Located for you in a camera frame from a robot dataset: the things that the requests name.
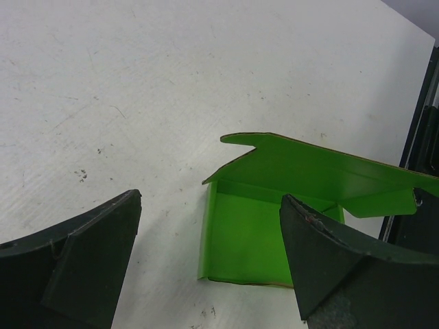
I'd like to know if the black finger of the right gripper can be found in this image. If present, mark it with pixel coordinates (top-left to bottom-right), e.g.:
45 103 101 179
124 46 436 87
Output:
389 189 438 255

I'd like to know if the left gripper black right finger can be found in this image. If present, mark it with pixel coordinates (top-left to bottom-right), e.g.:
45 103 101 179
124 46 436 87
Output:
279 195 438 328

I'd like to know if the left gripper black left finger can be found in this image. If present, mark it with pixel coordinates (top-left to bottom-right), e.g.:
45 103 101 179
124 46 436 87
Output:
1 189 141 328

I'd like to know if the green paper box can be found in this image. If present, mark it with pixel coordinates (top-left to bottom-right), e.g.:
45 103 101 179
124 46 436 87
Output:
198 132 438 288

